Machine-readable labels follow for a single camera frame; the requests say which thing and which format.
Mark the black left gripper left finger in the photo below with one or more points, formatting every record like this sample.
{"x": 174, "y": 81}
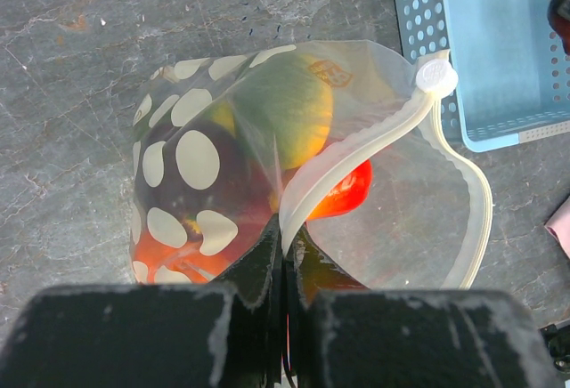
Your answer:
{"x": 225, "y": 333}

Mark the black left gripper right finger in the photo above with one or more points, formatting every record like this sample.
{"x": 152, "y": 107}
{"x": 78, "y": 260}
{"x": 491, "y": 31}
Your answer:
{"x": 343, "y": 334}

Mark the orange tangerine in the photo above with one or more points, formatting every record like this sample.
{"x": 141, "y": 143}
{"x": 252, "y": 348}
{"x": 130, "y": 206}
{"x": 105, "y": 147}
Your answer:
{"x": 155, "y": 263}

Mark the dark red apple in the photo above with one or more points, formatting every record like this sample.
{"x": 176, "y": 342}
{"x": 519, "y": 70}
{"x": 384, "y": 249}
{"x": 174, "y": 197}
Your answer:
{"x": 197, "y": 185}

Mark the clear polka dot zip bag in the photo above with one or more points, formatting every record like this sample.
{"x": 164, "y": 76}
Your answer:
{"x": 428, "y": 214}

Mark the yellow orange fruit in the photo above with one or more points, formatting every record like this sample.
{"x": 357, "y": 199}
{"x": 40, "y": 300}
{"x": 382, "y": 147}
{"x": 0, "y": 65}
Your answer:
{"x": 283, "y": 109}

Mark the green yellow mango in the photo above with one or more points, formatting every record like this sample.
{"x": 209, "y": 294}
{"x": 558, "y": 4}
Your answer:
{"x": 165, "y": 121}

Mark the pink cloth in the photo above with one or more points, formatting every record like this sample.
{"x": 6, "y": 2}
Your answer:
{"x": 558, "y": 226}

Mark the light blue perforated basket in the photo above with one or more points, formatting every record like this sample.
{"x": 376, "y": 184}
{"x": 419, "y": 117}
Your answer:
{"x": 513, "y": 71}

